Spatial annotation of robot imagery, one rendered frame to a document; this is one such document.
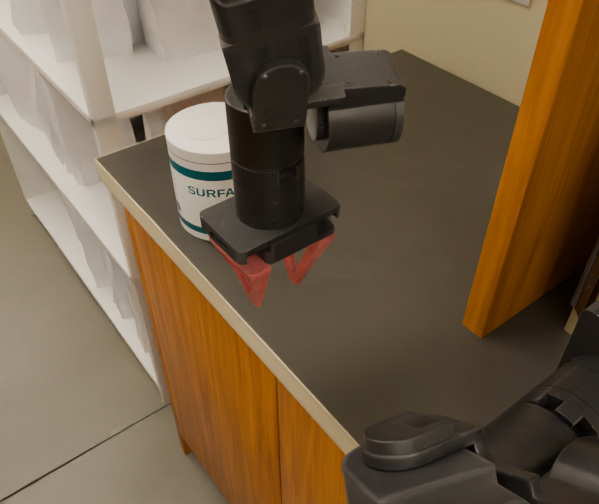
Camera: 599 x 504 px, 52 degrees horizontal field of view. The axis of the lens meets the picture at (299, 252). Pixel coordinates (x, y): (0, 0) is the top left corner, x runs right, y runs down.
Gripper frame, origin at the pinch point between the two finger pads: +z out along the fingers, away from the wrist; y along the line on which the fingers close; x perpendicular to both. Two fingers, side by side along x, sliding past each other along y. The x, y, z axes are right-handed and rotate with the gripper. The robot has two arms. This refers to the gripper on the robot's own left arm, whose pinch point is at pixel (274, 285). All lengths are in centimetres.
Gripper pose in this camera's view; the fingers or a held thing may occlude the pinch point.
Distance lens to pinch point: 57.4
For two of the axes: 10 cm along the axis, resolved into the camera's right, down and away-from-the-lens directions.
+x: -6.1, -5.3, 5.9
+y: 8.0, -4.1, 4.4
